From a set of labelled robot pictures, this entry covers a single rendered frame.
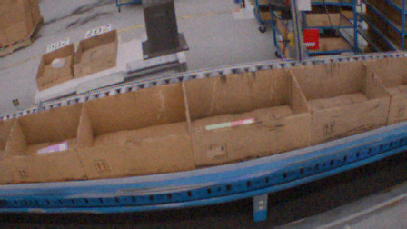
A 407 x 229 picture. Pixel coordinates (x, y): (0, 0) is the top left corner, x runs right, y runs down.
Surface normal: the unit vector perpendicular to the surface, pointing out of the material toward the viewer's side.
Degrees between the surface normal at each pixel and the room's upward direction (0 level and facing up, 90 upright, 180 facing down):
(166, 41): 90
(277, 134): 90
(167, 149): 90
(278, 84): 90
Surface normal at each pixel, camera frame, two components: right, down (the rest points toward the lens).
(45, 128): 0.11, 0.56
